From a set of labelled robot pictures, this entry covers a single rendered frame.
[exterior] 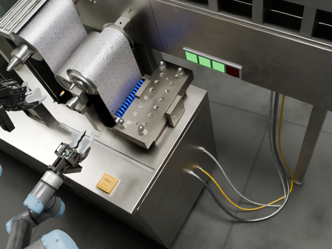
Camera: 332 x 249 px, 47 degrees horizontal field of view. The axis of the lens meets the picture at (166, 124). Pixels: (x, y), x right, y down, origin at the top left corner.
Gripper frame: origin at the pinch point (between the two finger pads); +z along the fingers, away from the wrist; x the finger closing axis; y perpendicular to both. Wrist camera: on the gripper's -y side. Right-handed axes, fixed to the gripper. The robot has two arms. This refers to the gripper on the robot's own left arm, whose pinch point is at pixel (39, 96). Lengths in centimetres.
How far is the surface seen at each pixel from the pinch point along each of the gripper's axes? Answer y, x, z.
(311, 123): -5, -80, 89
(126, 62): 9.2, -8.4, 38.0
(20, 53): 7.9, 21.0, 9.5
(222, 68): 17, -46, 48
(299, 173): -50, -82, 126
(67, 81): -2.2, 8.7, 23.0
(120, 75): 3.9, -8.4, 35.1
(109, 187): -39.0, -20.8, 21.5
